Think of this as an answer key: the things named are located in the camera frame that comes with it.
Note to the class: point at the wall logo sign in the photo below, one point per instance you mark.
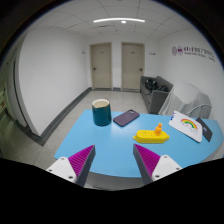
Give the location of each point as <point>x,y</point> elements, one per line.
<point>192,51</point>

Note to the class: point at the ceiling strip light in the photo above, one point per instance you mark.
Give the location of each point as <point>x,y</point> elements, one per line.
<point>118,19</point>

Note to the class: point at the white covered chair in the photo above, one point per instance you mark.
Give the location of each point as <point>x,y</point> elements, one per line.
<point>186,99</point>

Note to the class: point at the beige door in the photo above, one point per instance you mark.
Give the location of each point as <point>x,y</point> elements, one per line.
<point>101,65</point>
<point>132,65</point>

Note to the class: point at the dark grey notebook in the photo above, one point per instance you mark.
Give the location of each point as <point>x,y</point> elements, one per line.
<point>207,133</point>

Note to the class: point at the dark teal mug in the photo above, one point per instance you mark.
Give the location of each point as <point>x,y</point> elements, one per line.
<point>101,112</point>

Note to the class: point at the purple smartphone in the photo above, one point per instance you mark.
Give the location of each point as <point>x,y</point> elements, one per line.
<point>126,117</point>

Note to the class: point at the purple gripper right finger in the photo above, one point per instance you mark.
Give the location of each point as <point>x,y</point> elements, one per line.
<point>153,167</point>

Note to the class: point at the white rainbow card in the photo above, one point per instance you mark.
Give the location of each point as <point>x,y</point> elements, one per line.
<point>186,125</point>

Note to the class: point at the left beige door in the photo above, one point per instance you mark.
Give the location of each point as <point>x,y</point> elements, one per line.
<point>101,65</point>

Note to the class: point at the right beige door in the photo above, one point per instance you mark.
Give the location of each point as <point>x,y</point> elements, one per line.
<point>132,65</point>

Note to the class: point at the black bag on sofa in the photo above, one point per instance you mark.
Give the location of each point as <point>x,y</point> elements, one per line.
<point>152,85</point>

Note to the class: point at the orange charger plug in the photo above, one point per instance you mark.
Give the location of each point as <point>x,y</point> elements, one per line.
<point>158,129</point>

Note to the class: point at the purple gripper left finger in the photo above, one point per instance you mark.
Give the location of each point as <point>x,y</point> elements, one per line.
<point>76,167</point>

